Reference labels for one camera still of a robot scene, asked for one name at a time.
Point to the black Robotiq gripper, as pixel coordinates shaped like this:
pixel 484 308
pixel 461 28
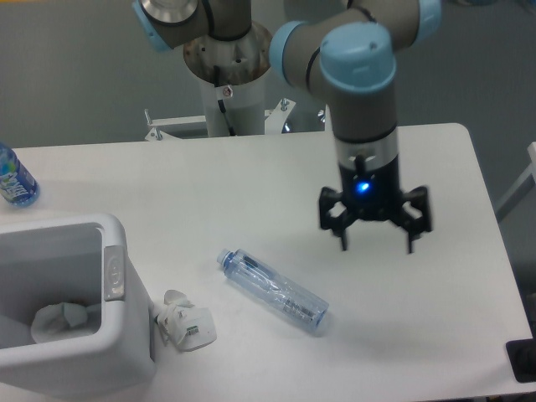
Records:
pixel 375 196

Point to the clear plastic bottle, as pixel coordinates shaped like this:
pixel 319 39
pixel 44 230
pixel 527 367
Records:
pixel 277 291

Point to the white right base bracket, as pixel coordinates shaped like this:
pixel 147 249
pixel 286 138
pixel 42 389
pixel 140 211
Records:
pixel 322 119

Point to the white plastic trash can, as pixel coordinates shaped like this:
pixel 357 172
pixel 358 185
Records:
pixel 84 260

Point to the black clamp at table edge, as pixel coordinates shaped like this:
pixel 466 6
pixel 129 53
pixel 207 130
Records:
pixel 521 354

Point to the white base bracket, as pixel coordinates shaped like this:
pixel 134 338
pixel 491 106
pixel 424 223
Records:
pixel 322 119
pixel 276 119
pixel 188 127

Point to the white frame at right edge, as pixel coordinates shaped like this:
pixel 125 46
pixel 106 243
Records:
pixel 518 190

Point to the white paper trash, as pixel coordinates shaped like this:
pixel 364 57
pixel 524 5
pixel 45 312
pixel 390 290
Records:
pixel 182 324

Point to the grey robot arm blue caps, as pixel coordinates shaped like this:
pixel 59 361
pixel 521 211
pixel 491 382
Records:
pixel 345 61

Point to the white tissue in bin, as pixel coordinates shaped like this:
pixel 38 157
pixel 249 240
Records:
pixel 65 320

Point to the white left base bracket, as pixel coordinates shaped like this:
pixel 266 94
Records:
pixel 188 127

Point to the blue labelled water bottle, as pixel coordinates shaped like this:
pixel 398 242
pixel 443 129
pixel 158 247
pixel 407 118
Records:
pixel 19 188

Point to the white middle base bracket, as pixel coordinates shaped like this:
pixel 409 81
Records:
pixel 276 119

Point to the white robot pedestal with flange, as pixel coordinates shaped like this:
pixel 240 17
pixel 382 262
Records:
pixel 231 77

